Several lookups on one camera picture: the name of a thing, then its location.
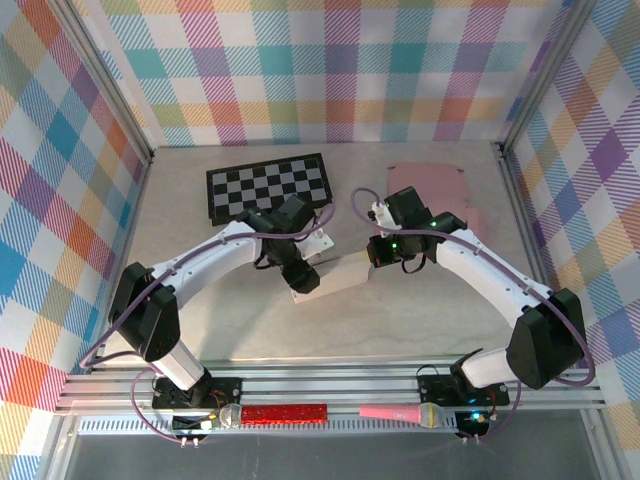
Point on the white paper box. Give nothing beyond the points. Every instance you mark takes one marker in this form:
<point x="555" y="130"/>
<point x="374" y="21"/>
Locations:
<point x="340" y="275"/>

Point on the pink paper box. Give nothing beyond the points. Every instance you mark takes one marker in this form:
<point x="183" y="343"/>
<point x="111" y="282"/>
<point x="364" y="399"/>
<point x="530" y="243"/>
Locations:
<point x="440" y="180"/>

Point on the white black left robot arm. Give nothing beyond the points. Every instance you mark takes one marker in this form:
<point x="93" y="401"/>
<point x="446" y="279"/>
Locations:
<point x="210" y="255"/>

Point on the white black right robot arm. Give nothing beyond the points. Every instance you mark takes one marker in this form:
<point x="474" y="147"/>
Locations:
<point x="480" y="270"/>

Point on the black grey checkerboard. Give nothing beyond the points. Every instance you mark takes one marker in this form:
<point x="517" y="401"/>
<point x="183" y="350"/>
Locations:
<point x="260" y="185"/>

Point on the red glitter toy microphone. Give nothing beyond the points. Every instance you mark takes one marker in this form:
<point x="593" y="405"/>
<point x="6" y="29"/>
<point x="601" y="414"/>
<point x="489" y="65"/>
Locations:
<point x="285" y="414"/>

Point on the pink toy microphone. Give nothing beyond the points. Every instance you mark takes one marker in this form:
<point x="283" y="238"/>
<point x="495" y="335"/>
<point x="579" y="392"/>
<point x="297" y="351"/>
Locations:
<point x="395" y="413"/>

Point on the small black controller board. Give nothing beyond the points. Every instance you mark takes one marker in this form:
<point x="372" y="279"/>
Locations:
<point x="472" y="422"/>
<point x="192" y="423"/>

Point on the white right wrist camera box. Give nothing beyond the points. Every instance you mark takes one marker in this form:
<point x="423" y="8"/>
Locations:
<point x="382" y="214"/>

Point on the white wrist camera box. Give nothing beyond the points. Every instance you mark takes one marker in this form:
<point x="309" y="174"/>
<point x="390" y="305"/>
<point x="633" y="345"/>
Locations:
<point x="317" y="244"/>
<point x="382" y="214"/>

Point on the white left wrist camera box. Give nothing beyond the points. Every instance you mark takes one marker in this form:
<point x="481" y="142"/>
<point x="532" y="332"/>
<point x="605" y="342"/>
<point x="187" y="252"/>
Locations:
<point x="317" y="244"/>

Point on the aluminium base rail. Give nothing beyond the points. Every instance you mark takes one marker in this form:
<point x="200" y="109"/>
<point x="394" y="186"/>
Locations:
<point x="325" y="387"/>

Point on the aluminium side rail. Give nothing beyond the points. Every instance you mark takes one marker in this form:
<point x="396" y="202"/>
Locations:
<point x="532" y="250"/>

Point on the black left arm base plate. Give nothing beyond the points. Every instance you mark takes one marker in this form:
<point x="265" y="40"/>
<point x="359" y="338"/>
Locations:
<point x="225" y="390"/>

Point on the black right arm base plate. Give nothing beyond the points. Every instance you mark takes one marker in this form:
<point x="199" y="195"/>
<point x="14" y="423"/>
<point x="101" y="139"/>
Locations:
<point x="440" y="390"/>

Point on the aluminium corner post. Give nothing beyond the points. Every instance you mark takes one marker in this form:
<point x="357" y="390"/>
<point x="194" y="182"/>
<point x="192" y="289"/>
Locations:
<point x="545" y="75"/>
<point x="100" y="85"/>

